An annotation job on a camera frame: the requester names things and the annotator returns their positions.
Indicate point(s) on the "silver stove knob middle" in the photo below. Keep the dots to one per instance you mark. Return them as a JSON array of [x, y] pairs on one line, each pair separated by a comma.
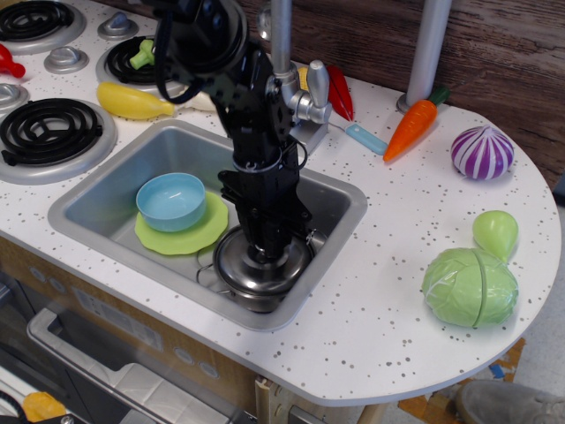
[[66, 59]]

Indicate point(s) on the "grey toy sink basin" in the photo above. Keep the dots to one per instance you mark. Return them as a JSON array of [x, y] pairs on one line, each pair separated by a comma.
[[101, 211]]

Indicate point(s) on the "orange toy carrot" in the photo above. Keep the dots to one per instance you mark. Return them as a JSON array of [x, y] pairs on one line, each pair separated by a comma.
[[416, 122]]

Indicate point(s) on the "red toy chili pepper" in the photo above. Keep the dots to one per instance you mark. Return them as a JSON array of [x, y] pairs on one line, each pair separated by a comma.
[[339, 94]]

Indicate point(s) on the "light blue plastic bowl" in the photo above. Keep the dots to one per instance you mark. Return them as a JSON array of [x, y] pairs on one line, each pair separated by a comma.
[[172, 202]]

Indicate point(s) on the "silver stove knob top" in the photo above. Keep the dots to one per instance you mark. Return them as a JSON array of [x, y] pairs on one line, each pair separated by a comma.
[[117, 28]]

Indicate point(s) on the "cream plastic jug bottle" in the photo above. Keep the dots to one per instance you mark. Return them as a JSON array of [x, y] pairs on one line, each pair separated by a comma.
[[201, 101]]

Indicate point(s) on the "toy oven door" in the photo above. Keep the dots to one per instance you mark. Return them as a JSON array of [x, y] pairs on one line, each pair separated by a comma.
[[98, 376]]

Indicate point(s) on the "green toy pear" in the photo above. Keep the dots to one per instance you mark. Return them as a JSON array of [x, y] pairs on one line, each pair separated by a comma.
[[496, 232]]

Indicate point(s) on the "red toy bottle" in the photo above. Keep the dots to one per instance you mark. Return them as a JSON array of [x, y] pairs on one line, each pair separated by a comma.
[[9, 65]]

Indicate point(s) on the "green plastic plate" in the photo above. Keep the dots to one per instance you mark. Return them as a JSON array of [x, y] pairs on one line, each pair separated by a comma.
[[189, 241]]

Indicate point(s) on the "silver toy faucet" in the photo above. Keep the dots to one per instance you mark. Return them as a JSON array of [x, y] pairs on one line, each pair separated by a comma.
[[310, 106]]

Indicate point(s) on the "silver vertical pole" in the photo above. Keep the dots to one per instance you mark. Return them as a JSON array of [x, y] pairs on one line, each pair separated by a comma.
[[431, 34]]

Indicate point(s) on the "green toy cabbage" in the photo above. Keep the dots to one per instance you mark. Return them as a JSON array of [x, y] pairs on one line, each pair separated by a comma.
[[470, 287]]

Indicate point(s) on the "purple toy onion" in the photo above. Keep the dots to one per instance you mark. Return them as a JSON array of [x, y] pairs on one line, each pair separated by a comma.
[[482, 153]]

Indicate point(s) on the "silver stove knob left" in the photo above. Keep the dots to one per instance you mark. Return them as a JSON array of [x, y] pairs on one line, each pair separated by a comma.
[[12, 97]]

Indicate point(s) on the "black burner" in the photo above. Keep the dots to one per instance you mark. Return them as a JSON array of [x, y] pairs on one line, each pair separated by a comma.
[[115, 66], [50, 140], [34, 27]]

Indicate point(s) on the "stainless steel pot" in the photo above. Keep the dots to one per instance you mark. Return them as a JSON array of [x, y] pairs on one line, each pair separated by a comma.
[[207, 277]]

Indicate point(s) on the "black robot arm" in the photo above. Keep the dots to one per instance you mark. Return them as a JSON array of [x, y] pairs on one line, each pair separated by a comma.
[[205, 45]]

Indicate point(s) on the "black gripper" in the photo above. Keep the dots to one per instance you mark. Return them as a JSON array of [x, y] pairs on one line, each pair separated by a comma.
[[269, 191]]

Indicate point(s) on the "silver stove knob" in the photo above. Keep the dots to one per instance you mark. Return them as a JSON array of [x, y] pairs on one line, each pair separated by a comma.
[[12, 97], [117, 28], [66, 59]]

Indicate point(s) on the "black burner front left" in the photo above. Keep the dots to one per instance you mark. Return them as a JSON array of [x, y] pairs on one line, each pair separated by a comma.
[[50, 140]]

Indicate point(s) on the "yellow toy corn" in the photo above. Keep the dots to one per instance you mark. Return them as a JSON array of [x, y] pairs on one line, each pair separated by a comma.
[[302, 78]]

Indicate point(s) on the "yellow cloth object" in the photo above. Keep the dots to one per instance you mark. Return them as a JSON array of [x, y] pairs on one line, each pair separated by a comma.
[[39, 406]]

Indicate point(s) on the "black burner back right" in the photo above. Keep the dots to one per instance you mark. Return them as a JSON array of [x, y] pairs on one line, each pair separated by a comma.
[[115, 66]]

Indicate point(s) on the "green toy broccoli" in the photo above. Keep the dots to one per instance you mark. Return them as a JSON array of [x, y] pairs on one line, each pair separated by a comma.
[[145, 55]]

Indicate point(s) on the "steel pot lid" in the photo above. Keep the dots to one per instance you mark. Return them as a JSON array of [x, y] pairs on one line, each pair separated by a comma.
[[247, 269]]

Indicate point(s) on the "black burner back left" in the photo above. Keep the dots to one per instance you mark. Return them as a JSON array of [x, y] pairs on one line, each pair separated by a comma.
[[34, 27]]

